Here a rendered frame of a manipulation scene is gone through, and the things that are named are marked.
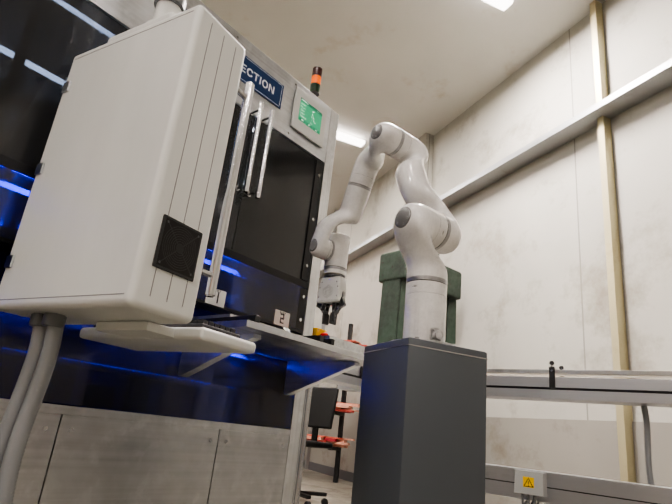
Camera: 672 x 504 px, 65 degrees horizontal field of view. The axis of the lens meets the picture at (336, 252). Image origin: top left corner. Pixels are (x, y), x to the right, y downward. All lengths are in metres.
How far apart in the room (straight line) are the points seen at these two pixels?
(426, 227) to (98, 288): 0.87
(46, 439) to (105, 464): 0.19
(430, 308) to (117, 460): 1.01
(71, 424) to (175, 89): 0.95
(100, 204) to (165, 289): 0.27
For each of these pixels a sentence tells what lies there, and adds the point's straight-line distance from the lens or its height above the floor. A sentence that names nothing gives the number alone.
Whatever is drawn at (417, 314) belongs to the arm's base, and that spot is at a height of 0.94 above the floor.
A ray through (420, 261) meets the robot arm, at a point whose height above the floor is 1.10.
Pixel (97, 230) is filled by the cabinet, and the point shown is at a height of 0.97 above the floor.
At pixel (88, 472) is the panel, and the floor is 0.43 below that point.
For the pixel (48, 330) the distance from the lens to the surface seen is 1.37.
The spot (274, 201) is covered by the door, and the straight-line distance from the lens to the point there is 2.21.
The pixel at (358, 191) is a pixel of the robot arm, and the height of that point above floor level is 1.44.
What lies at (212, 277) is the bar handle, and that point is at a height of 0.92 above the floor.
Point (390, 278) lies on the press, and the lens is 5.13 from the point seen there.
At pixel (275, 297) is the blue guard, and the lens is 2.13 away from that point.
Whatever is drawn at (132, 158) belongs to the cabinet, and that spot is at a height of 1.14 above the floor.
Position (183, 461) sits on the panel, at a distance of 1.88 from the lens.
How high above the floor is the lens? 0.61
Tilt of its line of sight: 19 degrees up
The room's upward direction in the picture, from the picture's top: 6 degrees clockwise
